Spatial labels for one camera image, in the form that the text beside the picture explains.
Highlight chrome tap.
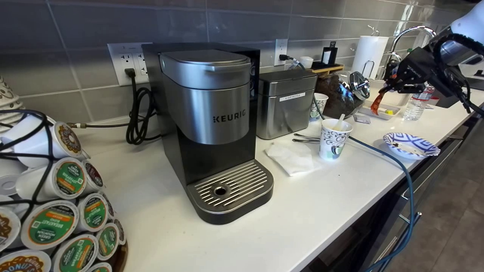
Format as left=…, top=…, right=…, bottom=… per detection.
left=384, top=25, right=437, bottom=80

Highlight wooden stand with black holder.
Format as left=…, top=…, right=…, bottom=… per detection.
left=307, top=41, right=345, bottom=75

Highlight black cable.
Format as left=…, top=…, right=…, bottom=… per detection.
left=124, top=68, right=164, bottom=146

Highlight steel canister box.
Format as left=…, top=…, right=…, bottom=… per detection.
left=256, top=69, right=318, bottom=141

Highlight drawer handle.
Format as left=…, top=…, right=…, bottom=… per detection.
left=398, top=212, right=422, bottom=225
left=400, top=137, right=465, bottom=201

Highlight metal tongs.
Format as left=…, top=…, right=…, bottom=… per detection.
left=292, top=133, right=321, bottom=144

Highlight glass jar of coffee beans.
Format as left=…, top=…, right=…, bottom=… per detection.
left=315, top=71, right=371, bottom=120

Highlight green label coffee pod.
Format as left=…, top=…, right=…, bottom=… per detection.
left=51, top=233, right=100, bottom=272
left=85, top=261, right=113, bottom=272
left=96, top=223, right=121, bottom=261
left=15, top=157, right=88, bottom=201
left=20, top=200, right=79, bottom=251
left=75, top=192, right=110, bottom=233

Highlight clear plastic water bottle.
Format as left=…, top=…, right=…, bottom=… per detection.
left=402, top=85, right=436, bottom=122

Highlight paper towel roll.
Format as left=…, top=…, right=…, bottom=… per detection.
left=351, top=25, right=389, bottom=80

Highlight coffee machine lid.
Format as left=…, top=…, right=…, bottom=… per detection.
left=159, top=49, right=252, bottom=90

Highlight orange plastic spoon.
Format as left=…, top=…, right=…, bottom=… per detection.
left=370, top=88, right=391, bottom=116

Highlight white rectangular tray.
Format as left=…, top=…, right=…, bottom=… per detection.
left=358, top=101, right=402, bottom=121

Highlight black wire pod rack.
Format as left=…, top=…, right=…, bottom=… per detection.
left=0, top=109, right=129, bottom=272

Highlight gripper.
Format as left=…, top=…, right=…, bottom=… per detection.
left=384, top=47, right=444, bottom=95

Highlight floral print paper cup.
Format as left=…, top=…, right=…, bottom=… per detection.
left=309, top=93, right=329, bottom=122
left=319, top=119, right=354, bottom=162

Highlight blue patterned paper bowl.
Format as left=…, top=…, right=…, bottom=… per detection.
left=383, top=132, right=441, bottom=161

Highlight white paper napkin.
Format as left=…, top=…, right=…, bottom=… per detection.
left=264, top=142, right=315, bottom=177

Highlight black and silver coffee machine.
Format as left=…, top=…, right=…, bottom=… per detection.
left=141, top=42, right=275, bottom=226

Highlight blue cable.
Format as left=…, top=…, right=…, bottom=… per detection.
left=279, top=54, right=422, bottom=272

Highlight brown label coffee pod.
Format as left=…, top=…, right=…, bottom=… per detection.
left=1, top=115, right=85, bottom=169
left=81, top=159, right=105, bottom=194
left=0, top=249, right=52, bottom=272
left=0, top=207, right=22, bottom=252

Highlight braided metal hose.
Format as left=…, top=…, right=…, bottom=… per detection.
left=66, top=121, right=131, bottom=129

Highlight white double wall socket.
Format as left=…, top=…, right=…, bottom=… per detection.
left=107, top=42, right=152, bottom=87

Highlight white single wall socket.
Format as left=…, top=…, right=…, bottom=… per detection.
left=274, top=38, right=289, bottom=67

